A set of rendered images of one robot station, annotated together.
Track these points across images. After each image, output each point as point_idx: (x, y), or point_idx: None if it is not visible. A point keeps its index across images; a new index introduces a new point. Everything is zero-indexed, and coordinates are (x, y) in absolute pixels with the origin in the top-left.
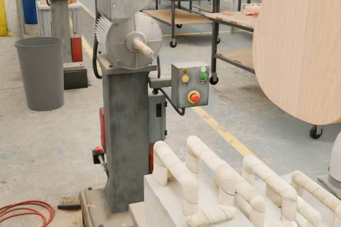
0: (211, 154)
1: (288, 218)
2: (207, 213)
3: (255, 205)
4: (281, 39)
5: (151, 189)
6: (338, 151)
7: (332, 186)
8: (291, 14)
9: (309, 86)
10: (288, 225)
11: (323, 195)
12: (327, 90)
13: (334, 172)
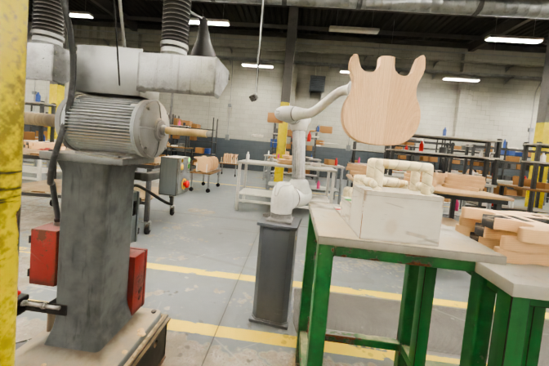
0: (399, 160)
1: None
2: None
3: (408, 184)
4: (369, 108)
5: (383, 192)
6: (283, 197)
7: (280, 219)
8: (377, 95)
9: (391, 127)
10: None
11: None
12: (403, 127)
13: (280, 210)
